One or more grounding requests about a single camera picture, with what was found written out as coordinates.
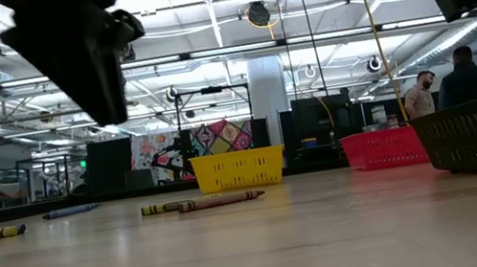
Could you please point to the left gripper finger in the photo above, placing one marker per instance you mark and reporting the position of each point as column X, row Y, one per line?
column 128, row 26
column 82, row 67

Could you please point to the brown crayon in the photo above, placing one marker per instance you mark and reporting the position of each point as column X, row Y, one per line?
column 220, row 200

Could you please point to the person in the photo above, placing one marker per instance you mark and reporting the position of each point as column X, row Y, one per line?
column 417, row 101
column 468, row 83

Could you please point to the black cabinet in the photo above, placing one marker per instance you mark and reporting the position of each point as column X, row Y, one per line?
column 110, row 164

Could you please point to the floral patterned cloth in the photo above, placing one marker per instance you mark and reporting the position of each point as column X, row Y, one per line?
column 145, row 154

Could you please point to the blue crayon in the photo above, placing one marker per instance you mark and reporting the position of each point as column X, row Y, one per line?
column 72, row 211

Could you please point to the colourful patchwork cloth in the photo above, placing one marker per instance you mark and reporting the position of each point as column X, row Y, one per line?
column 224, row 136

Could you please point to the white column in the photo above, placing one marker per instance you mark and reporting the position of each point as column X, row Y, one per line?
column 269, row 99

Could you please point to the yellow plastic basket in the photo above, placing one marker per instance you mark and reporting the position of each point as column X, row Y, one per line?
column 239, row 169

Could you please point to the red plastic basket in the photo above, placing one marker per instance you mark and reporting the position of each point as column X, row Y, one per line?
column 382, row 148

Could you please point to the black equipment rack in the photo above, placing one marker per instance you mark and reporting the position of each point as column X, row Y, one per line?
column 313, row 116

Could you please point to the black frame robot station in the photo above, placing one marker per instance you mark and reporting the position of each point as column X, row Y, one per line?
column 211, row 90

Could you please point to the black metal table frame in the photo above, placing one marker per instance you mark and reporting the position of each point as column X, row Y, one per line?
column 14, row 213

